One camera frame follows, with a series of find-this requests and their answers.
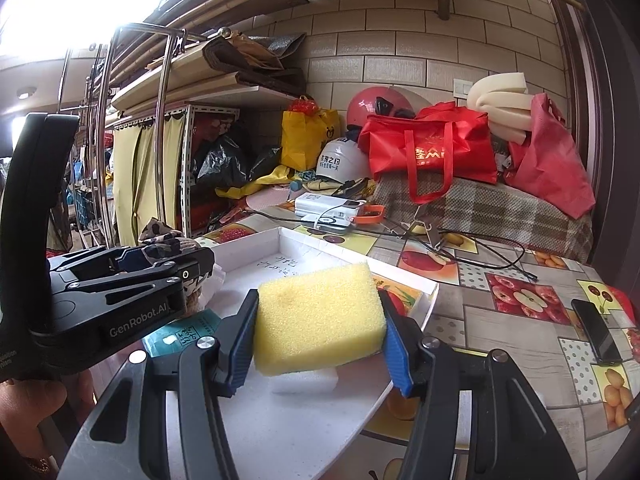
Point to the spotted patterned cloth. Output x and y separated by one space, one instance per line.
162 237

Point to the white helmet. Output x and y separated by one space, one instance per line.
340 160

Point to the white power bank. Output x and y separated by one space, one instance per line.
325 204

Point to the yellow sponge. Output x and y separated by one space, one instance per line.
317 315

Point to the fruit print tablecloth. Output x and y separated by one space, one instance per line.
525 360

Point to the white charging device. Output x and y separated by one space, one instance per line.
327 223

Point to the metal shelf rack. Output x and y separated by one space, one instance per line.
192 160

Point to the chrome tube rack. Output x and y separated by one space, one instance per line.
162 110

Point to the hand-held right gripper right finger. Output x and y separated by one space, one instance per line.
397 347

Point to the yellow bag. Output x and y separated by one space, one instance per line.
305 135

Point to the cream foam rolls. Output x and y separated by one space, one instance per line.
500 100

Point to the white wall switch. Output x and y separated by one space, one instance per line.
462 87

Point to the yellow raincoat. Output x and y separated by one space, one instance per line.
270 180

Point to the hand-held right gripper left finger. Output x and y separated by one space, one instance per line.
240 345

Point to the red plastic bag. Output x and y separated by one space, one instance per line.
547 160

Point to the person's left hand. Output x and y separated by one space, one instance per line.
25 410

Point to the black garbage bag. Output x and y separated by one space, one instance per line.
225 160

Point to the white cardboard box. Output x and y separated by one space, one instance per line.
300 435

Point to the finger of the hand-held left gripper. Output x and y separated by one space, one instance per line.
100 262
125 310

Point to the red tote bag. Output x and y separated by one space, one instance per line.
430 145

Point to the pink helmet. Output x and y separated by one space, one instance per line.
367 105

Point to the teal tissue packet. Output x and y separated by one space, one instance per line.
175 335

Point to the yellow curtain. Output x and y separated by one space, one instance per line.
145 175

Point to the plaid cloth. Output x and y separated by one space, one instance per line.
500 215

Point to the black smartphone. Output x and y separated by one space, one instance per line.
595 330

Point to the stack of wooden boards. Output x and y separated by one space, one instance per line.
240 70

